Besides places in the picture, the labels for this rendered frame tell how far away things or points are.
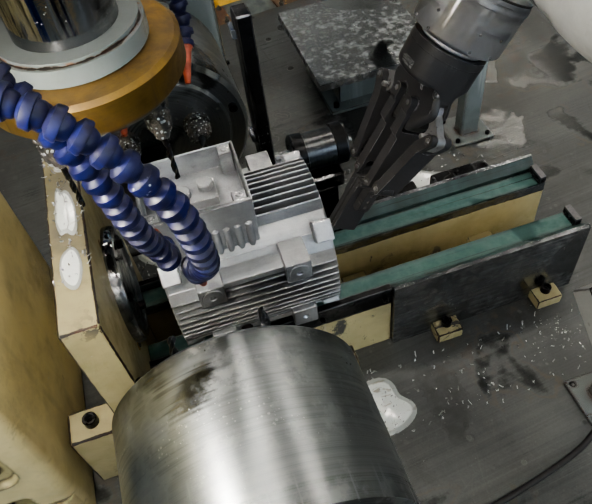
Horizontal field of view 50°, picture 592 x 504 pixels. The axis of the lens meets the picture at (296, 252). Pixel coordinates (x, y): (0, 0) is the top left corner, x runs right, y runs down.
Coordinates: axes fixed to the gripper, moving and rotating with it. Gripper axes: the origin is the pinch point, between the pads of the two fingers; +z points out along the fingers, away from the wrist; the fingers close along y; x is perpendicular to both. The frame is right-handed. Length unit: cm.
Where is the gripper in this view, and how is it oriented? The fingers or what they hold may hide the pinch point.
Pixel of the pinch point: (354, 202)
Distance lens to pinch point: 71.7
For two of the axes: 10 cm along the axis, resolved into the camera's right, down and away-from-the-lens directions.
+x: 8.7, 0.5, 4.9
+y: 3.1, 7.2, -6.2
